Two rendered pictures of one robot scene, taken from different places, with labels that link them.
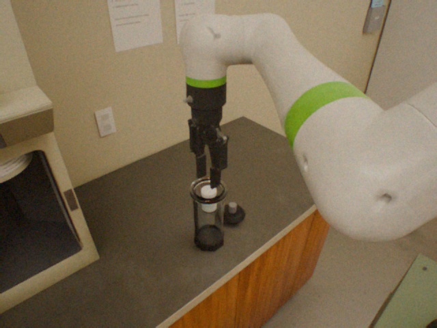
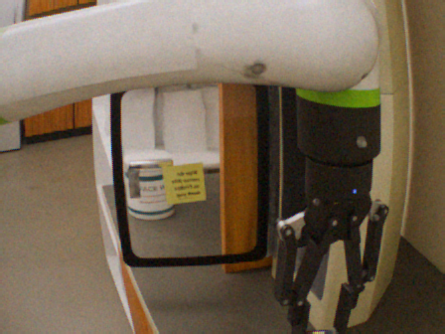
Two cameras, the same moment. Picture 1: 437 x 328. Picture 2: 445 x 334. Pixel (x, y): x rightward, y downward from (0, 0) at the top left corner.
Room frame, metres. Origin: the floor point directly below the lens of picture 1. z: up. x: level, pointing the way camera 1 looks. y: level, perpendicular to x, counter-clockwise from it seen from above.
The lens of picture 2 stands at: (0.79, -0.56, 1.61)
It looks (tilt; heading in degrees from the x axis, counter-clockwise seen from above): 19 degrees down; 115
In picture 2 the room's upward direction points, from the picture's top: 1 degrees counter-clockwise
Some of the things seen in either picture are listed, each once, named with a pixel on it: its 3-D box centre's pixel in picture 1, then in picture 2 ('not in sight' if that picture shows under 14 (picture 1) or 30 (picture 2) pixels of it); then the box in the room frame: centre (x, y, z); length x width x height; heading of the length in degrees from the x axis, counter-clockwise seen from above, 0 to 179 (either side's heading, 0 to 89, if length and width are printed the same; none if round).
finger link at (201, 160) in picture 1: (201, 166); (343, 309); (0.66, 0.04, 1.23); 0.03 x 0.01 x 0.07; 130
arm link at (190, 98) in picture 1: (205, 93); (340, 124); (0.64, 0.02, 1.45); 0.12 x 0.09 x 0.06; 130
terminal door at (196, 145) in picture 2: not in sight; (189, 173); (0.22, 0.51, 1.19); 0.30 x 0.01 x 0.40; 33
